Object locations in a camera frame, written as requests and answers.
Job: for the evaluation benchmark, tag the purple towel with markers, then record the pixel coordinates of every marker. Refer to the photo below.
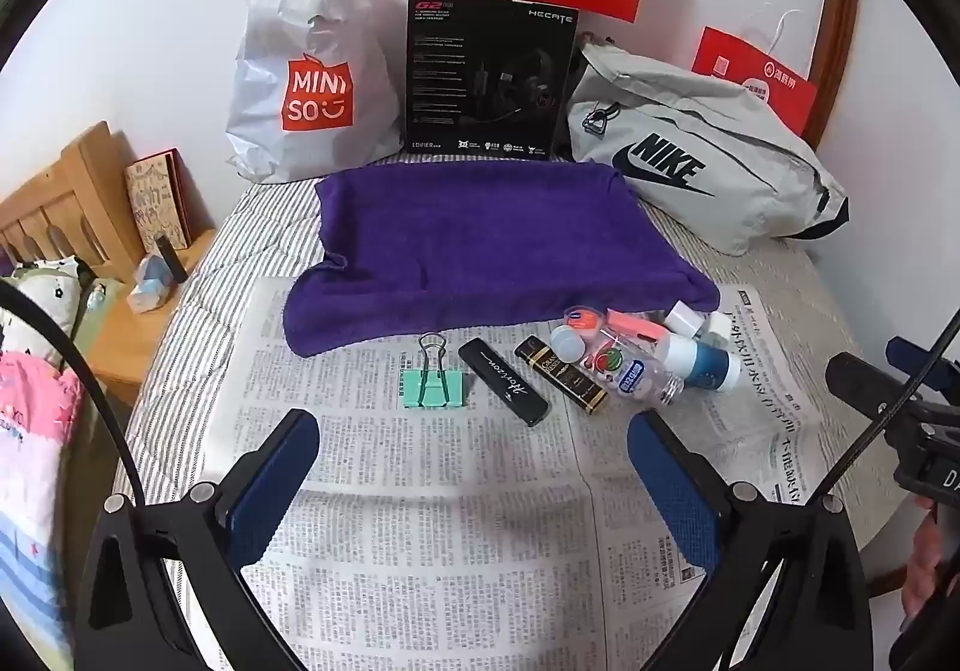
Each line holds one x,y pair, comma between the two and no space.
487,243

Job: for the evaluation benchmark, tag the white and blue cylinder bottle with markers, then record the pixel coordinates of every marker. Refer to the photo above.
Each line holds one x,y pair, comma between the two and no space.
705,363

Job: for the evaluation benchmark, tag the small black box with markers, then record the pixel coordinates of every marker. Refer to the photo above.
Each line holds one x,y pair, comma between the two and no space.
171,258

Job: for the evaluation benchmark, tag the clear plastic bottle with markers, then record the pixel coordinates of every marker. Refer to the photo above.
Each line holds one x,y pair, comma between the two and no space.
637,377

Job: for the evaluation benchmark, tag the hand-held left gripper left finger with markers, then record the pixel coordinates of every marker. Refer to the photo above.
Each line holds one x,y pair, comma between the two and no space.
270,483

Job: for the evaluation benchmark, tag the white patterned plush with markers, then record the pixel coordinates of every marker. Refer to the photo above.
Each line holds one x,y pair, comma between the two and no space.
37,296

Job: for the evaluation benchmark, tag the person's right hand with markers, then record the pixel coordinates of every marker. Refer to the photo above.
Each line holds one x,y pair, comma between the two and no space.
919,558

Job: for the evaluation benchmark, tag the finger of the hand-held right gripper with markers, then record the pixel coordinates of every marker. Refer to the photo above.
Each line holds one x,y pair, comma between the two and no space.
862,382
911,356

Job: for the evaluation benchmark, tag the wooden door frame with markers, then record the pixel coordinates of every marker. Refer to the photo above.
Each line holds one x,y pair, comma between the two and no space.
840,3

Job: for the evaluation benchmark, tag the white round lens case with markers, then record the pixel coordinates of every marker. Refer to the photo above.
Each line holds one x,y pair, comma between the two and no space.
566,343

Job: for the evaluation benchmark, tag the black headphone box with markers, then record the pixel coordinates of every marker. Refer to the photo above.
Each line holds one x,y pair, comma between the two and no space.
450,78

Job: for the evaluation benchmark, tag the clear packet orange contents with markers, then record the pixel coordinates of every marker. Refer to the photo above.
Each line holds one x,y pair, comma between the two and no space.
581,318

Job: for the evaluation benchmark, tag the white plastic shopping bag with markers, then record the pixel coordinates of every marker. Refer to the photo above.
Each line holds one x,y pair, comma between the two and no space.
300,18

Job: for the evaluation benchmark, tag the wooden headboard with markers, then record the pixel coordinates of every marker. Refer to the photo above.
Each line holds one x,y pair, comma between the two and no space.
67,191

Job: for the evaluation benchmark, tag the pale green bottle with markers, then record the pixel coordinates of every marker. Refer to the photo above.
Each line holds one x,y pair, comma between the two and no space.
90,315

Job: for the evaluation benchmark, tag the pink printed blanket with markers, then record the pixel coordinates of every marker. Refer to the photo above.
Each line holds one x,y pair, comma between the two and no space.
37,461

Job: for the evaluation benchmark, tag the black and gold lighter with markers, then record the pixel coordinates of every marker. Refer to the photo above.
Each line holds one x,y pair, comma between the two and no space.
555,371

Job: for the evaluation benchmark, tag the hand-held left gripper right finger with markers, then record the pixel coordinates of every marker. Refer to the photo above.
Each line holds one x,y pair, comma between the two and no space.
675,491

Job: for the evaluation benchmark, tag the brown patterned notebook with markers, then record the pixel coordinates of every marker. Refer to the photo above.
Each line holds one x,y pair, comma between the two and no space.
161,206

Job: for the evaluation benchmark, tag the green binder clip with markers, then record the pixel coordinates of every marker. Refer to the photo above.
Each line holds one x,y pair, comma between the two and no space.
420,392

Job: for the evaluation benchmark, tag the striped bedsheet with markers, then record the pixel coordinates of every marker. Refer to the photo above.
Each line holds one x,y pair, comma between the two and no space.
225,251

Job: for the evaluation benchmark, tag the white charger plug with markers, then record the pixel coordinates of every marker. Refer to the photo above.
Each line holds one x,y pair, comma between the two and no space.
684,318

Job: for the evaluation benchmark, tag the pink tube white cap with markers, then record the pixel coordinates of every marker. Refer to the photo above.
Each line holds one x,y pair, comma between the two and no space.
626,324

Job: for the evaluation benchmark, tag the black flash drive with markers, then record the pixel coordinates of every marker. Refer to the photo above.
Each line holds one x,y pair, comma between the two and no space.
502,378

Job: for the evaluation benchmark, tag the grey sling bag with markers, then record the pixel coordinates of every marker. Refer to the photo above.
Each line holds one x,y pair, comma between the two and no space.
750,116

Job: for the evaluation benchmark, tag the wooden nightstand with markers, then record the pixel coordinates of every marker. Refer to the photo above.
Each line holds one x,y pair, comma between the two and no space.
142,348

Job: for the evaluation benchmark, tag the blue tissue pack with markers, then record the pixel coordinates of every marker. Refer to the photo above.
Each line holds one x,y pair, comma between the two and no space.
150,288

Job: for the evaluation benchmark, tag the newspaper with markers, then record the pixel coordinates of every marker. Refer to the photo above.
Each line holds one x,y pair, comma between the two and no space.
450,476

